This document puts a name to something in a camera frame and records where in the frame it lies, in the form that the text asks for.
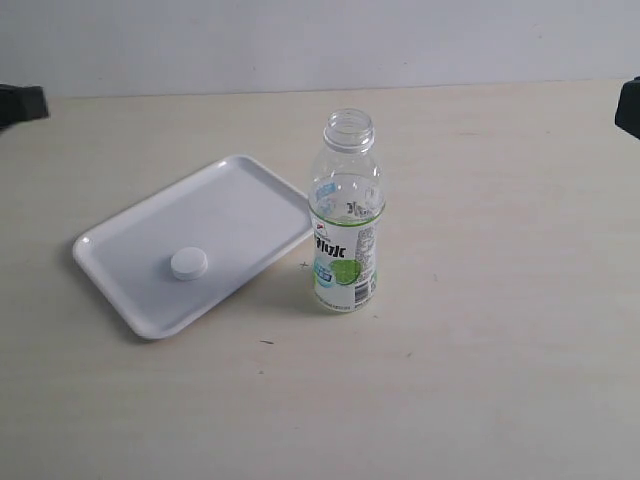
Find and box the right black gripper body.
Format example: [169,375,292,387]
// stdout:
[614,76,640,139]

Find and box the white bottle cap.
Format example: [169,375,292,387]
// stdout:
[170,246,208,281]

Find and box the clear plastic drink bottle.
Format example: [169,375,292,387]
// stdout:
[308,108,385,313]

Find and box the white rectangular plastic tray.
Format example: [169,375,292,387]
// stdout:
[73,155,311,340]

